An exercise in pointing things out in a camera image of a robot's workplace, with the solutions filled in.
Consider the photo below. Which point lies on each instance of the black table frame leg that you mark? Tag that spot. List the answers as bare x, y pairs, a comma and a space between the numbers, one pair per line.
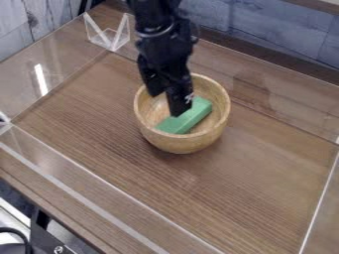
50, 238

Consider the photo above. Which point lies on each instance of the green rectangular stick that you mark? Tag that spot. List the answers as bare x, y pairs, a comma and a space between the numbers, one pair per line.
180, 125

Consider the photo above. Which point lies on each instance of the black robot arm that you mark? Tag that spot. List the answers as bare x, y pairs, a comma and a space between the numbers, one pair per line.
154, 15

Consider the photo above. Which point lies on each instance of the clear acrylic enclosure wall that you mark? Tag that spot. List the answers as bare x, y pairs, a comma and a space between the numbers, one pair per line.
118, 224

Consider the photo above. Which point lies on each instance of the wooden bowl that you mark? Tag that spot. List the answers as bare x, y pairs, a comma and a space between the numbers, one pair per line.
150, 111

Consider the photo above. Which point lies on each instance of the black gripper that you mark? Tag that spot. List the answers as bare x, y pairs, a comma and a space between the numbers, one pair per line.
161, 63

